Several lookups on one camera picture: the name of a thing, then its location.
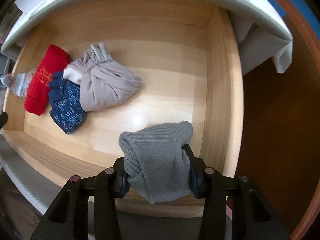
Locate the grey ribbed knit garment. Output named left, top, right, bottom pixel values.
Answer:
left=119, top=121, right=193, bottom=204

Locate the navy blue patterned underwear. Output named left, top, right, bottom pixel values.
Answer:
left=48, top=72, right=86, bottom=134

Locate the wooden drawer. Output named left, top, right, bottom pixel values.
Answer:
left=1, top=0, right=244, bottom=213

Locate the brown wooden chair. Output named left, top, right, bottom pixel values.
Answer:
left=276, top=0, right=319, bottom=239

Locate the taupe tied garment bundle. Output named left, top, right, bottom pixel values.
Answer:
left=63, top=42, right=142, bottom=112

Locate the floral white small garment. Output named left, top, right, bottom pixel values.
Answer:
left=1, top=69, right=36, bottom=98

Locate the red folded garment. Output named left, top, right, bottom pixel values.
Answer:
left=24, top=44, right=71, bottom=116

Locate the grey white nightstand cabinet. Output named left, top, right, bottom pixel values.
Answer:
left=1, top=0, right=293, bottom=74

